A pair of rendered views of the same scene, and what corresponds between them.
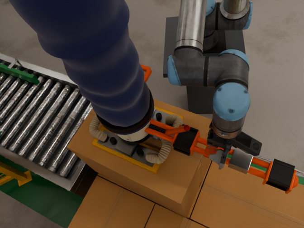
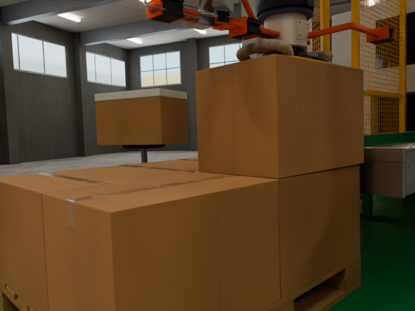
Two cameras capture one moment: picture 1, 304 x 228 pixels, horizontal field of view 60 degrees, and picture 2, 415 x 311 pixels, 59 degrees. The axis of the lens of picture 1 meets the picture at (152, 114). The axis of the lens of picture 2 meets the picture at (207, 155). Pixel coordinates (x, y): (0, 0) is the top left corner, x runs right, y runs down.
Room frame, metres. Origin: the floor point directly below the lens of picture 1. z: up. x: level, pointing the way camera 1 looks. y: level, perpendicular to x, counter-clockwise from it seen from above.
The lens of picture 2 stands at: (0.35, -1.45, 0.71)
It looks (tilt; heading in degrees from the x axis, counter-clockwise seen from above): 4 degrees down; 94
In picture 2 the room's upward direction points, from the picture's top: 2 degrees counter-clockwise
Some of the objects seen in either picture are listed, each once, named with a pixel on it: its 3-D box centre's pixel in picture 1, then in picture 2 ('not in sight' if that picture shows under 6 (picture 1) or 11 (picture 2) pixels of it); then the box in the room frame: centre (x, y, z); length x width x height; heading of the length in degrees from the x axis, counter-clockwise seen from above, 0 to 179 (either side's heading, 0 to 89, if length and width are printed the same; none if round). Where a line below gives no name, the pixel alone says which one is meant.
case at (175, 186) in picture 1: (147, 150); (283, 119); (0.56, 0.09, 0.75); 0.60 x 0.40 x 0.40; 46
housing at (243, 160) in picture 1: (240, 161); (200, 20); (0.26, -0.25, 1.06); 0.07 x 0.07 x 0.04; 46
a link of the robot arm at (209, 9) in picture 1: (203, 16); not in sight; (1.15, -0.47, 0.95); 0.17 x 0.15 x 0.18; 62
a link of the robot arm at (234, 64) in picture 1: (228, 73); not in sight; (0.43, -0.25, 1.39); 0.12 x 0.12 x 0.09; 62
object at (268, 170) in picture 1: (278, 177); (165, 10); (0.16, -0.34, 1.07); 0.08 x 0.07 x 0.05; 46
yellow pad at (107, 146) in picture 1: (126, 147); not in sight; (0.51, 0.15, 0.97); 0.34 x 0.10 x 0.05; 46
